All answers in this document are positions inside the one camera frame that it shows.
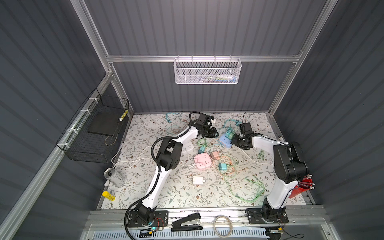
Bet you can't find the pink USB charger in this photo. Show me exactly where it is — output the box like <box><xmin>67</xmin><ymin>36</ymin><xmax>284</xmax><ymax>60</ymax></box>
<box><xmin>210</xmin><ymin>151</ymin><xmax>220</xmax><ymax>160</ymax></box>

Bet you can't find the teal USB charger cube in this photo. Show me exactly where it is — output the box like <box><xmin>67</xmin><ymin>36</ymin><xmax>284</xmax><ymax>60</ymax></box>
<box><xmin>218</xmin><ymin>163</ymin><xmax>228</xmax><ymax>173</ymax></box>

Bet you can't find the pink power strip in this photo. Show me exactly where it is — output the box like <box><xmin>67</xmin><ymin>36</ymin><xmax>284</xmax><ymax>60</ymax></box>
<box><xmin>194</xmin><ymin>153</ymin><xmax>212</xmax><ymax>171</ymax></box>

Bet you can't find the white USB charger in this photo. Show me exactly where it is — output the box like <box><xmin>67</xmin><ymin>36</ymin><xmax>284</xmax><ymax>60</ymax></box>
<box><xmin>193</xmin><ymin>176</ymin><xmax>206</xmax><ymax>185</ymax></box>

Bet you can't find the white power strip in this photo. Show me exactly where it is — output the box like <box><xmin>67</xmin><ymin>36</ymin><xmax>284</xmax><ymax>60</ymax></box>
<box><xmin>182</xmin><ymin>141</ymin><xmax>194</xmax><ymax>154</ymax></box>

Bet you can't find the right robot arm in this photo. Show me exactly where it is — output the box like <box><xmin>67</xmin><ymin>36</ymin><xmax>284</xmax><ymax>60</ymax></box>
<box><xmin>231</xmin><ymin>123</ymin><xmax>310</xmax><ymax>221</ymax></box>

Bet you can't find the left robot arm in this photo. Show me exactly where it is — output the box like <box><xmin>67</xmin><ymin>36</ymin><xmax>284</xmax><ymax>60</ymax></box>
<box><xmin>124</xmin><ymin>111</ymin><xmax>219</xmax><ymax>226</ymax></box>

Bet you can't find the green USB charger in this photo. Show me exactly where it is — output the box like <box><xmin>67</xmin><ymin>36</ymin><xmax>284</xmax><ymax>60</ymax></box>
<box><xmin>225</xmin><ymin>129</ymin><xmax>236</xmax><ymax>140</ymax></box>

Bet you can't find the blue power strip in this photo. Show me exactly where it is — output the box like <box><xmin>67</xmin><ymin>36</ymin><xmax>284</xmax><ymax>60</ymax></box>
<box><xmin>219</xmin><ymin>134</ymin><xmax>232</xmax><ymax>149</ymax></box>

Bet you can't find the red pencil cup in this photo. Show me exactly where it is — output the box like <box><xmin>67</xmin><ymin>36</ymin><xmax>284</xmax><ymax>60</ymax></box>
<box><xmin>289</xmin><ymin>175</ymin><xmax>315</xmax><ymax>198</ymax></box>

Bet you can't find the black stapler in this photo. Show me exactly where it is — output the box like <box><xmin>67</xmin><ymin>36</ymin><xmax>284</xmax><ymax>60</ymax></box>
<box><xmin>171</xmin><ymin>213</ymin><xmax>204</xmax><ymax>232</ymax></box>

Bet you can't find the yellow marker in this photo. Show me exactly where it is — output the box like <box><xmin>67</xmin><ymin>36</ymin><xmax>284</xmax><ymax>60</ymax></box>
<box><xmin>102</xmin><ymin>191</ymin><xmax>116</xmax><ymax>201</ymax></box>

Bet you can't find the white wire mesh basket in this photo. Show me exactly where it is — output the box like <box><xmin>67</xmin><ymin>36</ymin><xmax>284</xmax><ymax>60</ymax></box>
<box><xmin>173</xmin><ymin>58</ymin><xmax>242</xmax><ymax>85</ymax></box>

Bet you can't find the green USB cable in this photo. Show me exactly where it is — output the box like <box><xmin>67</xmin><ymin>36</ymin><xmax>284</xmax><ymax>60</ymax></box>
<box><xmin>221</xmin><ymin>155</ymin><xmax>266</xmax><ymax>204</ymax></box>

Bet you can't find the coiled beige cable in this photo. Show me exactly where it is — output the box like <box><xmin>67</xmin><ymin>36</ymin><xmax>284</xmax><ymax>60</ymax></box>
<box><xmin>212</xmin><ymin>214</ymin><xmax>234</xmax><ymax>238</ymax></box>

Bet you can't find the black wire basket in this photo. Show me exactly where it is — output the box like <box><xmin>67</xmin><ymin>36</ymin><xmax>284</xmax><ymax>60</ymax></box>
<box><xmin>57</xmin><ymin>90</ymin><xmax>130</xmax><ymax>164</ymax></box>

